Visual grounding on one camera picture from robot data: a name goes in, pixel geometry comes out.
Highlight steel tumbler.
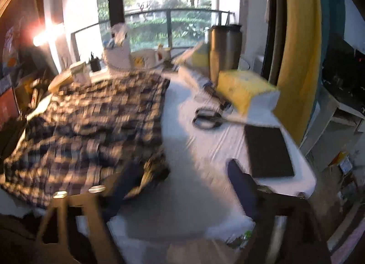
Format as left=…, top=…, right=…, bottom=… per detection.
left=207, top=24, right=243, bottom=82

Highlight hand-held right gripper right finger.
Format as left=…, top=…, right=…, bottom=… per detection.
left=226, top=158, right=333, bottom=264

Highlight yellow and white box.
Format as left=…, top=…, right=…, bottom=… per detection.
left=217, top=69, right=281, bottom=116

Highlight white shelf unit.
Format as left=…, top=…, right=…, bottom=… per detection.
left=299, top=89, right=365, bottom=165

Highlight white mug with yellow print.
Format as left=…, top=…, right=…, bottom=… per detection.
left=130, top=49, right=157, bottom=69

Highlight white plastic bag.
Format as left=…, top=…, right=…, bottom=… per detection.
left=110, top=23, right=131, bottom=49

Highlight yellow container with clear lid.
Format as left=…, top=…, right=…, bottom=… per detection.
left=48, top=69, right=75, bottom=94

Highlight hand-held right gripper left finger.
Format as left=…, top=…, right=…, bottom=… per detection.
left=36, top=161, right=146, bottom=264

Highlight plaid pants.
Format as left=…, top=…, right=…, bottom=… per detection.
left=0, top=70, right=172, bottom=210

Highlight black balcony railing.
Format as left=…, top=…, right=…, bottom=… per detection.
left=71, top=8, right=236, bottom=62

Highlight white and green milk carton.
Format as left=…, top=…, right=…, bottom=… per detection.
left=70, top=61, right=92, bottom=84

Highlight black handled scissors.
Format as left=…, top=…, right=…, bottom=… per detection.
left=192, top=106, right=249, bottom=131

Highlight white tablecloth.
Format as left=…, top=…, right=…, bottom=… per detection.
left=0, top=67, right=318, bottom=253

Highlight white perforated basket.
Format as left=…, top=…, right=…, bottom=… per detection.
left=102, top=44, right=132, bottom=71

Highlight yellow curtain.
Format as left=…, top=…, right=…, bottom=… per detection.
left=273, top=0, right=323, bottom=145

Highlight black notebook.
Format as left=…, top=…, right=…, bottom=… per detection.
left=245, top=125, right=295, bottom=179

